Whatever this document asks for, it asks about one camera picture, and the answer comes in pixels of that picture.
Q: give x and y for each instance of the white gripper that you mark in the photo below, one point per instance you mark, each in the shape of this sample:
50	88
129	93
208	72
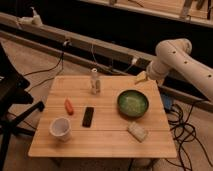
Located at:
155	71

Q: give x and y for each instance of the white ceramic cup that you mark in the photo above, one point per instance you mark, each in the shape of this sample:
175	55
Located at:
60	128

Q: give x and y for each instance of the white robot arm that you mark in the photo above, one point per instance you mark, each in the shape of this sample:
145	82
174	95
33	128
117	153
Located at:
175	54

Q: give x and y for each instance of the green ceramic bowl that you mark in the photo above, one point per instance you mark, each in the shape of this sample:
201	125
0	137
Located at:
132	103

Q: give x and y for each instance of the blue box on floor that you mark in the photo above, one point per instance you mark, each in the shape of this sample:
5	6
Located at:
167	101

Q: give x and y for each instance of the small white bottle figure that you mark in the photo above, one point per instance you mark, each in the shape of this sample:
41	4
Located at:
95	81

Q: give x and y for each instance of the white textured sponge block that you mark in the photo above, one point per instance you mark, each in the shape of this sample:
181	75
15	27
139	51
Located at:
137	131

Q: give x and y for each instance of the black rectangular remote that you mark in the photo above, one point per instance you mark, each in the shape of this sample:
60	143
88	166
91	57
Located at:
88	116

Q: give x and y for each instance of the wooden table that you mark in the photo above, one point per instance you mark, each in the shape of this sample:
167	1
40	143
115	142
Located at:
107	137

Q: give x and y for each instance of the orange carrot toy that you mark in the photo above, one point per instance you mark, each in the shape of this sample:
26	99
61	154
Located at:
68	107

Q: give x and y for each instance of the black office chair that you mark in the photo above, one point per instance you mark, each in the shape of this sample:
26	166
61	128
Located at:
12	91

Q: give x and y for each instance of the white clamp on rail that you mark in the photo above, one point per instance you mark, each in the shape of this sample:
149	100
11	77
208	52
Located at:
35	19

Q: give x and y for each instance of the long wooden rail beam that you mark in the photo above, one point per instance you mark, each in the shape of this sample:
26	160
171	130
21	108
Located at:
49	40

